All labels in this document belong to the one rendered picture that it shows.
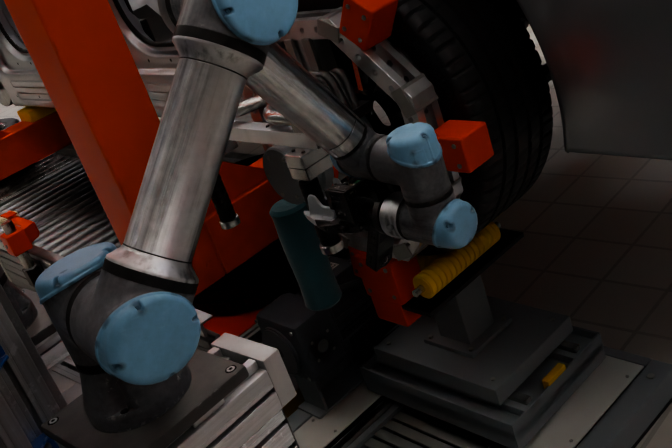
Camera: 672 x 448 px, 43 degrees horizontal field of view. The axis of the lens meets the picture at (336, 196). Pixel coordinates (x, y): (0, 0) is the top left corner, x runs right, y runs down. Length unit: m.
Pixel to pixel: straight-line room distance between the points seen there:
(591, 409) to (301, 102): 1.14
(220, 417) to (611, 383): 1.15
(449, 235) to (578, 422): 0.90
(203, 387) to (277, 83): 0.44
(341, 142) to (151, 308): 0.46
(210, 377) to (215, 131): 0.38
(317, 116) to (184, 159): 0.32
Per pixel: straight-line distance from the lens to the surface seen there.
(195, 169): 1.03
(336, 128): 1.30
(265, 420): 1.34
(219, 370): 1.24
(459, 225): 1.29
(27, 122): 4.05
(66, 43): 1.95
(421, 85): 1.58
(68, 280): 1.13
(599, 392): 2.16
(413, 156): 1.25
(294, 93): 1.26
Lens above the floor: 1.45
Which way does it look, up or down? 23 degrees down
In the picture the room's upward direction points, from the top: 20 degrees counter-clockwise
